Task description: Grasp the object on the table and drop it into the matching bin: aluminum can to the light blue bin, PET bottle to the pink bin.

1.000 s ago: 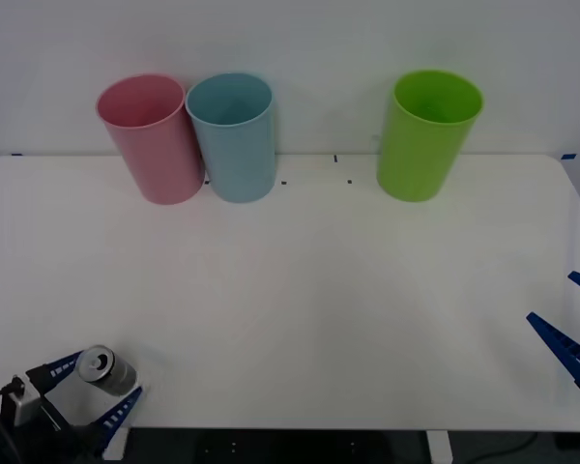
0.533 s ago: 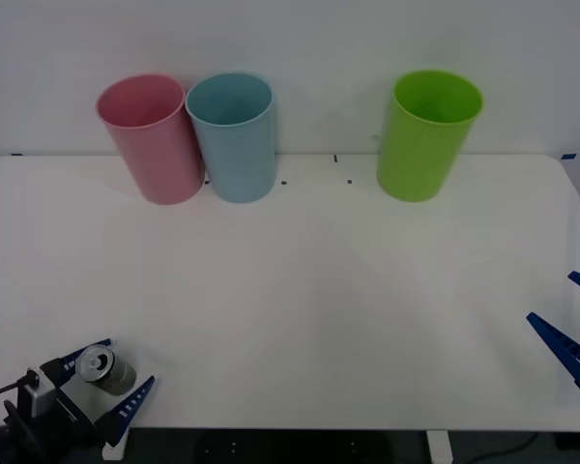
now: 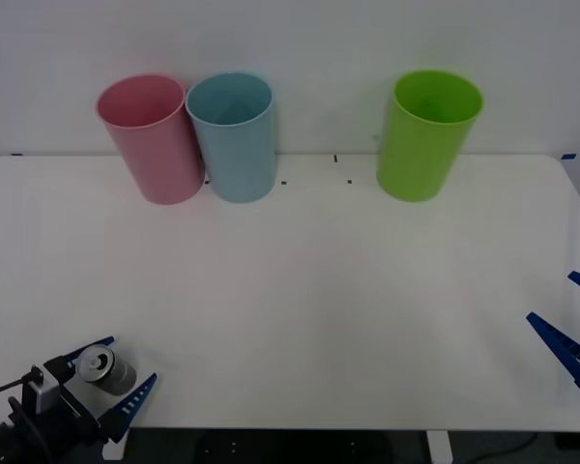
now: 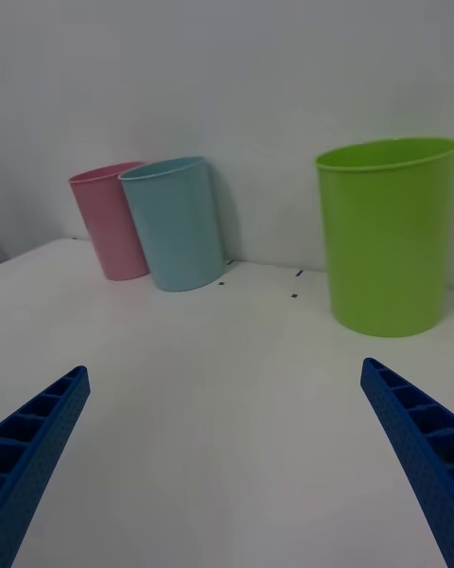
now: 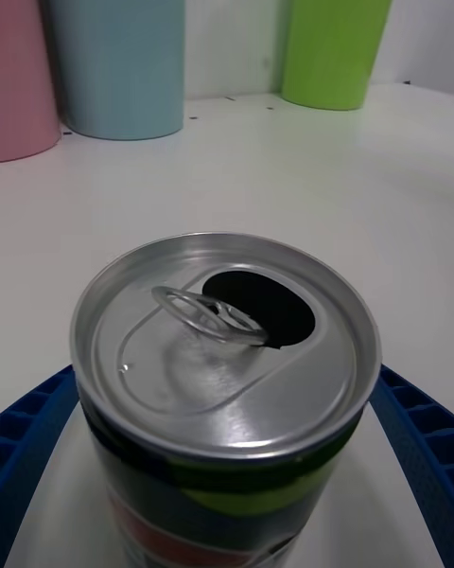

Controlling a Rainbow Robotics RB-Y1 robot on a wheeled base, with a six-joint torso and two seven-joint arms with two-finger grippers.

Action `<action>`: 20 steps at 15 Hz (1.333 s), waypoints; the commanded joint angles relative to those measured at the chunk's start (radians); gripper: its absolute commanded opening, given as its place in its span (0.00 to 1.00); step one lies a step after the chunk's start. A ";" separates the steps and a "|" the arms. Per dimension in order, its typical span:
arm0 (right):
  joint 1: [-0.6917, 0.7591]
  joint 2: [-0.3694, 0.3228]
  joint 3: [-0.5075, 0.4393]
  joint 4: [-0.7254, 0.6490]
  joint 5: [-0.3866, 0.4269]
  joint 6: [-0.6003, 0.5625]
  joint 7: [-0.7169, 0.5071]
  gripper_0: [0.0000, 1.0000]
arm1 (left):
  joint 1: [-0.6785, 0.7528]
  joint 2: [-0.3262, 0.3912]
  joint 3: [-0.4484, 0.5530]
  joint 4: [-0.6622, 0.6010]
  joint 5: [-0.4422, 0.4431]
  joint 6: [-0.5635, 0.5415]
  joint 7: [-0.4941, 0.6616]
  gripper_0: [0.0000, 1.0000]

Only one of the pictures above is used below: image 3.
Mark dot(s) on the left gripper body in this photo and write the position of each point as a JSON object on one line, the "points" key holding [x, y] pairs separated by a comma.
{"points": [[79, 411]]}

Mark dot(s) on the grey drink can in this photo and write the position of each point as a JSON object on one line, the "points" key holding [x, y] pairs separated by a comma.
{"points": [[113, 374]]}

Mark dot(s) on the pale blue plastic bin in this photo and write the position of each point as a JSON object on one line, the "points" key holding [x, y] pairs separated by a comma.
{"points": [[237, 154]]}

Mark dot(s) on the green plastic bin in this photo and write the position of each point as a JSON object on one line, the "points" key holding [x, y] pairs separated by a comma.
{"points": [[415, 154]]}

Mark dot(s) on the black table frame bar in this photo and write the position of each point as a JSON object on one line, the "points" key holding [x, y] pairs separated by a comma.
{"points": [[290, 444]]}

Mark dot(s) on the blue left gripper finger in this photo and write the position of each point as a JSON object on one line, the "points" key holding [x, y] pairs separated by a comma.
{"points": [[130, 403], [89, 348]]}

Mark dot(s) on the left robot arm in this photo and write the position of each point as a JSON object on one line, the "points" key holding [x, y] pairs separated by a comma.
{"points": [[24, 415]]}

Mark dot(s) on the white table leg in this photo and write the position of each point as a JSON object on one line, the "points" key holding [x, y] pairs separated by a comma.
{"points": [[439, 447]]}

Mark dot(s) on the pink plastic bin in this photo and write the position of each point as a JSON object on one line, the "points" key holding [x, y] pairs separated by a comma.
{"points": [[150, 145]]}

